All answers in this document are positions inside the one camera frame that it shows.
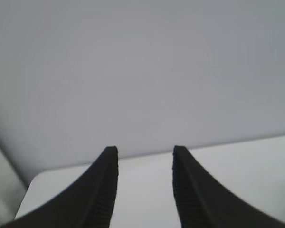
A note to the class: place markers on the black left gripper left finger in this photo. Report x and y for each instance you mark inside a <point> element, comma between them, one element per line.
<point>90,202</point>

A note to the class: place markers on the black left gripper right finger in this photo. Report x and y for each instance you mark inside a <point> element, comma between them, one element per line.
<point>199,202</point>

